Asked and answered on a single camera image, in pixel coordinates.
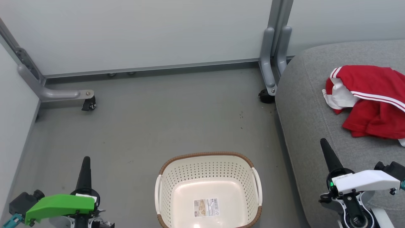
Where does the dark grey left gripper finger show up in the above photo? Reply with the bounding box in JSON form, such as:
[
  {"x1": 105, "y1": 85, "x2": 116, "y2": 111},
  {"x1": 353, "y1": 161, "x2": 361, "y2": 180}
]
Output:
[{"x1": 75, "y1": 156, "x2": 92, "y2": 191}]

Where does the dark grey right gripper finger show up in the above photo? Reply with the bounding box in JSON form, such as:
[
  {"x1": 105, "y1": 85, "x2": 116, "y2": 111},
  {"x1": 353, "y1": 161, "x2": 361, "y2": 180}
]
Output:
[{"x1": 320, "y1": 138, "x2": 344, "y2": 172}]

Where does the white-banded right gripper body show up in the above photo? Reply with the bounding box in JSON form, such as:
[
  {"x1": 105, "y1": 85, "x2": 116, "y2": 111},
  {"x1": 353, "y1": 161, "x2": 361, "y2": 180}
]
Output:
[{"x1": 325, "y1": 167, "x2": 401, "y2": 204}]

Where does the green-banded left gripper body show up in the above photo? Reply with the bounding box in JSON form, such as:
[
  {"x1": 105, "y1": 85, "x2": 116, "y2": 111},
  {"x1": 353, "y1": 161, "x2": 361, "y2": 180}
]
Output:
[{"x1": 24, "y1": 188, "x2": 101, "y2": 226}]

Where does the red white-striped garment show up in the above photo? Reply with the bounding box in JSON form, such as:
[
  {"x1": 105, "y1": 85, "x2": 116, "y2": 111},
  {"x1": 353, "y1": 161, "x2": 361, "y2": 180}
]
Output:
[{"x1": 322, "y1": 65, "x2": 405, "y2": 147}]

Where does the cream perforated laundry basket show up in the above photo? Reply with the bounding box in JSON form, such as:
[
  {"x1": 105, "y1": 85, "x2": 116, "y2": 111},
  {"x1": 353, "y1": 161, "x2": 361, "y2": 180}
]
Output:
[{"x1": 154, "y1": 151, "x2": 263, "y2": 228}]

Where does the grey fabric sofa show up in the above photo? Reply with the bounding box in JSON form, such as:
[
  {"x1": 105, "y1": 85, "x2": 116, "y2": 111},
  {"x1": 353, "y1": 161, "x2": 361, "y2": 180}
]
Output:
[{"x1": 274, "y1": 40, "x2": 405, "y2": 228}]

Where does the black caster wheel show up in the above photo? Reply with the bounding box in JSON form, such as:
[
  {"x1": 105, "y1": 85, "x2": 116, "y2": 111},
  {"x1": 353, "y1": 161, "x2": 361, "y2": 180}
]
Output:
[
  {"x1": 258, "y1": 88, "x2": 276, "y2": 104},
  {"x1": 81, "y1": 96, "x2": 97, "y2": 111}
]

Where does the barcode sticker label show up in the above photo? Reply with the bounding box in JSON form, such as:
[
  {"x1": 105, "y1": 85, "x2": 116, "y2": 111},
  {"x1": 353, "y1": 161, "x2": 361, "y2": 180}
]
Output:
[{"x1": 193, "y1": 198, "x2": 220, "y2": 218}]

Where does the left arm teal-plug black cable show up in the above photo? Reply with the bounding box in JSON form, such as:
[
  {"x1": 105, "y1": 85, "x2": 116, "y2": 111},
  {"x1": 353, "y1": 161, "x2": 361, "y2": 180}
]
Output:
[{"x1": 2, "y1": 213, "x2": 24, "y2": 228}]

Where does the grey partition bottom rail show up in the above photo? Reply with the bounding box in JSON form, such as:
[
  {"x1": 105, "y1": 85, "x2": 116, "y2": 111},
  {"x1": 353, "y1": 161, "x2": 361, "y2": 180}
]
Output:
[
  {"x1": 0, "y1": 101, "x2": 41, "y2": 222},
  {"x1": 43, "y1": 57, "x2": 264, "y2": 79}
]

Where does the grey hinged partition post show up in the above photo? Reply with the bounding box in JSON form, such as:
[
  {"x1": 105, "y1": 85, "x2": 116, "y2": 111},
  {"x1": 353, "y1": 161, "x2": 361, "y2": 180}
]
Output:
[{"x1": 0, "y1": 17, "x2": 47, "y2": 85}]

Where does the grey partition upright post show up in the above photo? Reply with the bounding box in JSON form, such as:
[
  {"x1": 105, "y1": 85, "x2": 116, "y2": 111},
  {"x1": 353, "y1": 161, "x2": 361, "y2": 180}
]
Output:
[{"x1": 267, "y1": 0, "x2": 294, "y2": 58}]

